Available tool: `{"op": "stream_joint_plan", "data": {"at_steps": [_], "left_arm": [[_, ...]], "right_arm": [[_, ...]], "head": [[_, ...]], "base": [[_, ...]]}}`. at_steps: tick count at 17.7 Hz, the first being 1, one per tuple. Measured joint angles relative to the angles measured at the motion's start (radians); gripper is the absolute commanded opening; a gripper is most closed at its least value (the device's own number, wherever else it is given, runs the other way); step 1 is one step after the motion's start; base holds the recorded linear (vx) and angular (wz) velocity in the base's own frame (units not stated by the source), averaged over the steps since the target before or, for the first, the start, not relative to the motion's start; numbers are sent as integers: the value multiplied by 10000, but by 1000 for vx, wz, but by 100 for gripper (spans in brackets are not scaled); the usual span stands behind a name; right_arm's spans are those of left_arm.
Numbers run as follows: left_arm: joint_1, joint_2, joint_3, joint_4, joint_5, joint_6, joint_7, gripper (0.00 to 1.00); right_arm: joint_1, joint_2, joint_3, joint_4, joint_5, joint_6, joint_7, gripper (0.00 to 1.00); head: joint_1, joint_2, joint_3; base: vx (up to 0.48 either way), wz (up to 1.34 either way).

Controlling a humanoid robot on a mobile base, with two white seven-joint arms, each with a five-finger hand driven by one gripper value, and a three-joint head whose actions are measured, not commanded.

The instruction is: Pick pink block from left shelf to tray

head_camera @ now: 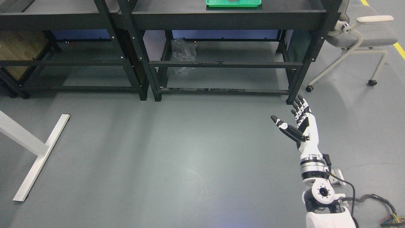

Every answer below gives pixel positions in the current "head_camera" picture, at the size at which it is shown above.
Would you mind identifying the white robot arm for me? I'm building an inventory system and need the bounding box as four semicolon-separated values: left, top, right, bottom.
300;154;358;228

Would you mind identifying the clear plastic bag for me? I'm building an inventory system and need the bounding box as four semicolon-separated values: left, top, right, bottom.
171;39;197;78

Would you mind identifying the black metal shelf right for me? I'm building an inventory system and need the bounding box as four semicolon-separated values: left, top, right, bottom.
118;0;342;105

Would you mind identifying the grey office chair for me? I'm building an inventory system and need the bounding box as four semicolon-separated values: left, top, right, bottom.
306;0;397;92

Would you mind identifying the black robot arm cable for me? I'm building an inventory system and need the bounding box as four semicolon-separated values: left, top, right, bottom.
322;154;405;227

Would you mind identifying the black metal shelf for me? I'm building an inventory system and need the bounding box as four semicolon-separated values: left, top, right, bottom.
0;0;149;100
118;0;342;105

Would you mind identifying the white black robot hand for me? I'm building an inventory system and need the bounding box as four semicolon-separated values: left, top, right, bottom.
271;95;322;159

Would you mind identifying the black metal shelf left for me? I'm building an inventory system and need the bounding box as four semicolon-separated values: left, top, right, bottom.
0;0;149;100

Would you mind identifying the green plastic tray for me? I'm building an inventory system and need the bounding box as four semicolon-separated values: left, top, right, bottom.
205;0;262;8

